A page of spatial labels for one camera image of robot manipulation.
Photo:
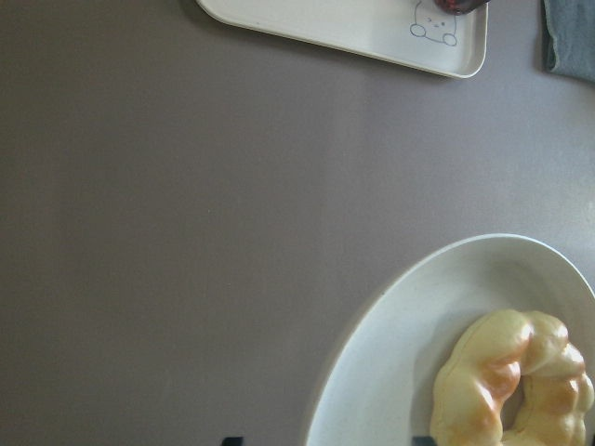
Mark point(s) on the cream rabbit tray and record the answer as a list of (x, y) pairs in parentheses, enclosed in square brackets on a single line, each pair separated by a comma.
[(414, 34)]

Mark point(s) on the grey folded cloth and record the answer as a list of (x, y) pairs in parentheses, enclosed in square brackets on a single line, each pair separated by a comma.
[(569, 38)]

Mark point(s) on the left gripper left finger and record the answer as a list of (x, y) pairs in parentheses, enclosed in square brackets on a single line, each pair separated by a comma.
[(232, 441)]

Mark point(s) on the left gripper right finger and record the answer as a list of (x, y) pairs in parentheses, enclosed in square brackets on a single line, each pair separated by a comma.
[(422, 441)]

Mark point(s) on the white round plate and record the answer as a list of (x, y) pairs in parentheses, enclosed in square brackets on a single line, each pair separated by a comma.
[(378, 390)]

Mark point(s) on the twisted glazed donut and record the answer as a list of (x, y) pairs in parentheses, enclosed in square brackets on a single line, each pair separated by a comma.
[(513, 378)]

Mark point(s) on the dark tea bottle on tray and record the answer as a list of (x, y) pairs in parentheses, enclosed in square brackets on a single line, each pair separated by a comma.
[(459, 7)]

